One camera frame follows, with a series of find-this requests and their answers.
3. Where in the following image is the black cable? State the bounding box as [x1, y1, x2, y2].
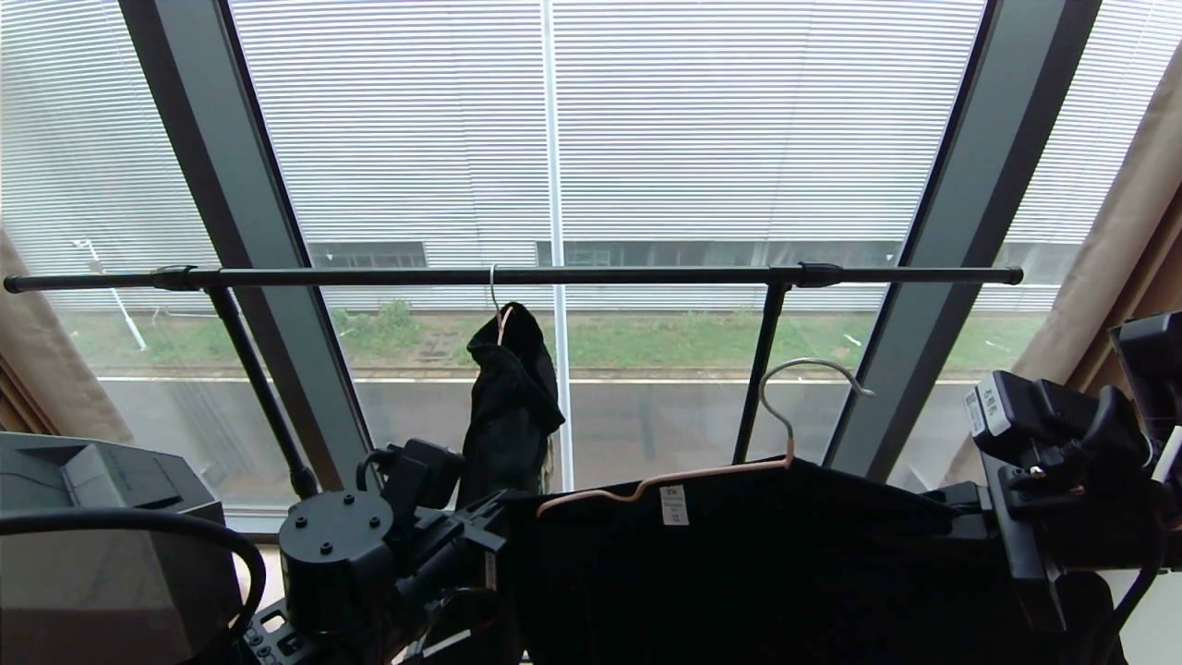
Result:
[0, 506, 269, 665]
[1090, 545, 1166, 665]

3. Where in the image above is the beige curtain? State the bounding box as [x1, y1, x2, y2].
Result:
[942, 42, 1182, 486]
[0, 226, 135, 446]

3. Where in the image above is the pink clothes hanger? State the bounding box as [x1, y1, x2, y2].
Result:
[488, 265, 515, 348]
[536, 357, 876, 518]

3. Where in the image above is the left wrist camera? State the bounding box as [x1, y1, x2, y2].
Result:
[356, 438, 466, 537]

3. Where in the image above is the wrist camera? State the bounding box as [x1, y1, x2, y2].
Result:
[356, 438, 466, 537]
[963, 368, 1155, 490]

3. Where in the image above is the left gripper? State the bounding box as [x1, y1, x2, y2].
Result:
[397, 494, 518, 606]

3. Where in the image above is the window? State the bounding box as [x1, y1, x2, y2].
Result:
[0, 0, 1109, 514]

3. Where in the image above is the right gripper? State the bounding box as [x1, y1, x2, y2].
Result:
[981, 453, 1182, 636]

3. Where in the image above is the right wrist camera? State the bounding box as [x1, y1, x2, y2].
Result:
[963, 368, 1155, 490]

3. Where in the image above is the black clothes rack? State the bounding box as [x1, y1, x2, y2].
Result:
[3, 263, 1026, 500]

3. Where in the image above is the black garment with green print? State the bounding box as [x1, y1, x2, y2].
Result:
[455, 301, 567, 511]

